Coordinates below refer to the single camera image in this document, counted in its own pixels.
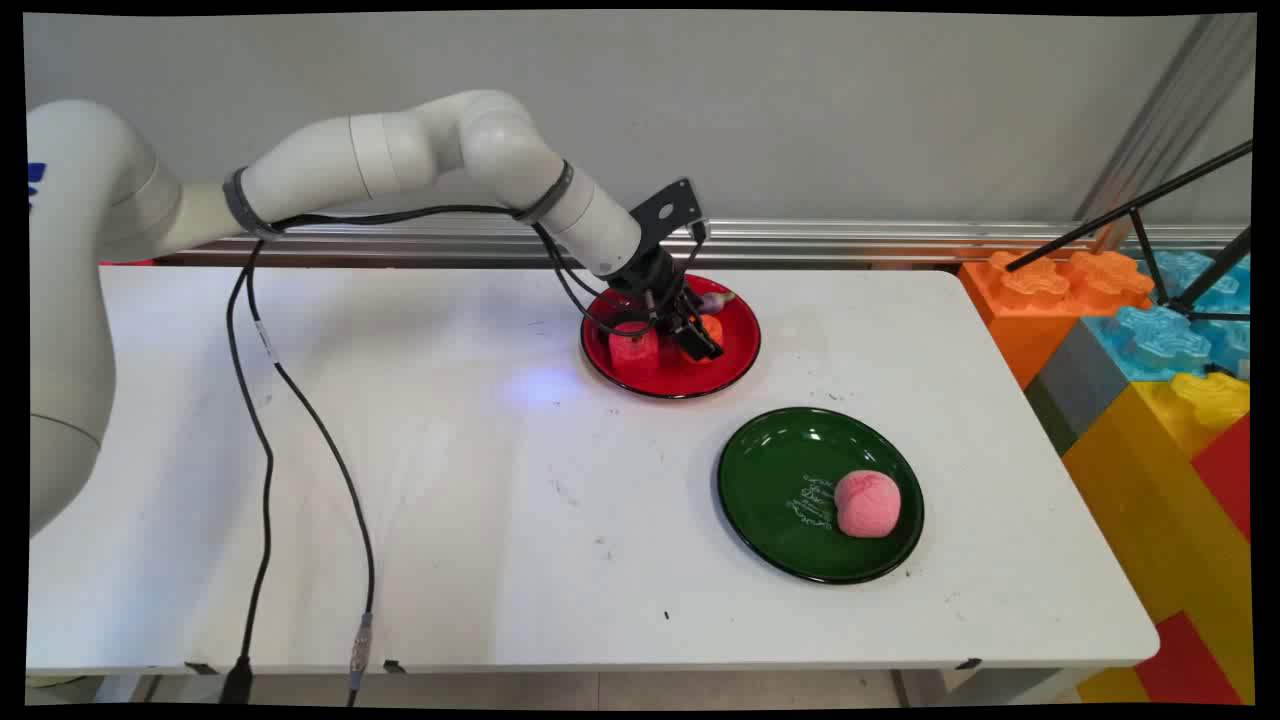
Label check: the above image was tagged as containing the red toy apple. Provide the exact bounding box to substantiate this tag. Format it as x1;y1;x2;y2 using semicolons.
608;322;662;381

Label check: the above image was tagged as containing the black tripod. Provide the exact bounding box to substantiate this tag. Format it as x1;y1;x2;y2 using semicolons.
1004;140;1254;324

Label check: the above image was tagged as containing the aluminium wall rail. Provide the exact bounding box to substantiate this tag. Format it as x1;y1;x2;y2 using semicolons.
160;217;1251;267

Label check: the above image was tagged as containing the red enamel plate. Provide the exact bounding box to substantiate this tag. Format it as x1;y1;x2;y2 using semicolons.
580;272;762;401

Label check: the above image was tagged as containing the yellow giant building block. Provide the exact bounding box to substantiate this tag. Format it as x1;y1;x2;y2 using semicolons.
1061;371;1253;703

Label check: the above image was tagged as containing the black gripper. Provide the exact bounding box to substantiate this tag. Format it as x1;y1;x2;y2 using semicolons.
600;245;725;362

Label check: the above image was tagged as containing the black cable with black plug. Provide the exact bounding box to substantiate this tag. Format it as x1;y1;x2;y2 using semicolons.
218;240;276;706

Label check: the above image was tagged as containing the green enamel plate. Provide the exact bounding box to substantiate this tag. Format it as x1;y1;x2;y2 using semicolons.
716;406;926;586

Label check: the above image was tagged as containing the aluminium slanted post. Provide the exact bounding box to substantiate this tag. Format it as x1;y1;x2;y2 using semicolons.
1075;14;1257;251

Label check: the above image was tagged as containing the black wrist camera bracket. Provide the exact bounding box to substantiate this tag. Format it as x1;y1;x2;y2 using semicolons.
629;177;708;247

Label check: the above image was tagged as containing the pink toy peach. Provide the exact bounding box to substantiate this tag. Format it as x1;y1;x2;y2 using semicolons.
833;469;903;540

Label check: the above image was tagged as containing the orange giant building block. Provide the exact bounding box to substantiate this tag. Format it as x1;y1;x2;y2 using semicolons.
958;249;1157;391

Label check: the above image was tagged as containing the blue giant building block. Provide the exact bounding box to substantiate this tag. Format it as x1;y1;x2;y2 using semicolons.
1084;250;1252;383

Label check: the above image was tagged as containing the grey velcro arm strap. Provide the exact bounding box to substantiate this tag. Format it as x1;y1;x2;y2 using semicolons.
513;159;577;224
221;165;288;242

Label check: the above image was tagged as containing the grey giant building block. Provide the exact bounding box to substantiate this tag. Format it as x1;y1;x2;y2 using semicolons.
1024;318;1133;457

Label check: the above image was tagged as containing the black cable with silver connector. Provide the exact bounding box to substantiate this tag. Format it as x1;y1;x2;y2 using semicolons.
244;250;377;706

